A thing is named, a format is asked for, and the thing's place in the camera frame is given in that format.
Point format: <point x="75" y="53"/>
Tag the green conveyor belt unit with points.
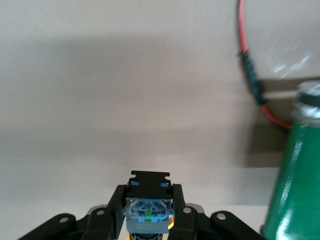
<point x="297" y="187"/>

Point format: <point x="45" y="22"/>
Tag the yellow push button switch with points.
<point x="148" y="190"/>

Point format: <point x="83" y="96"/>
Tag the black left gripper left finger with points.
<point x="115" y="215"/>

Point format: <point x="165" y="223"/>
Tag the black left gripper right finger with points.
<point x="180" y="215"/>

